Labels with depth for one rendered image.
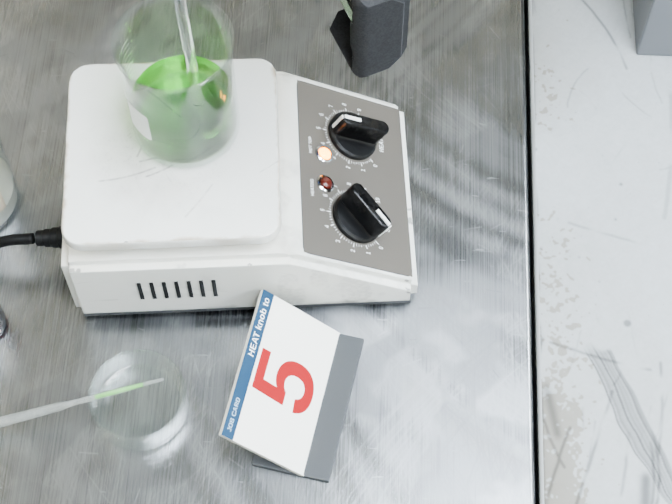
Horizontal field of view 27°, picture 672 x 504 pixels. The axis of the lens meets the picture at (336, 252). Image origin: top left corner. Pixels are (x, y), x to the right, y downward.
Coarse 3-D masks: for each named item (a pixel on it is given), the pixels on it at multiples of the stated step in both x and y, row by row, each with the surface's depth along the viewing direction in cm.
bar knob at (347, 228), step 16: (352, 192) 79; (336, 208) 80; (352, 208) 80; (368, 208) 79; (336, 224) 80; (352, 224) 80; (368, 224) 80; (384, 224) 79; (352, 240) 80; (368, 240) 80
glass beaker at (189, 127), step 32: (160, 0) 74; (192, 0) 74; (128, 32) 74; (160, 32) 76; (192, 32) 76; (224, 32) 74; (128, 64) 75; (224, 64) 71; (128, 96) 74; (160, 96) 71; (192, 96) 72; (224, 96) 74; (160, 128) 74; (192, 128) 74; (224, 128) 76; (160, 160) 77; (192, 160) 77
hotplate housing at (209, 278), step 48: (288, 96) 82; (288, 144) 81; (288, 192) 79; (48, 240) 82; (288, 240) 78; (96, 288) 79; (144, 288) 79; (192, 288) 80; (240, 288) 80; (288, 288) 80; (336, 288) 80; (384, 288) 81
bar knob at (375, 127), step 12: (336, 120) 82; (348, 120) 81; (360, 120) 82; (372, 120) 82; (336, 132) 82; (348, 132) 82; (360, 132) 82; (372, 132) 82; (384, 132) 83; (336, 144) 82; (348, 144) 82; (360, 144) 83; (372, 144) 84; (348, 156) 82; (360, 156) 83
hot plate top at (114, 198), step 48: (96, 96) 80; (240, 96) 80; (96, 144) 78; (240, 144) 78; (96, 192) 77; (144, 192) 77; (192, 192) 77; (240, 192) 77; (96, 240) 76; (144, 240) 76; (192, 240) 76; (240, 240) 76
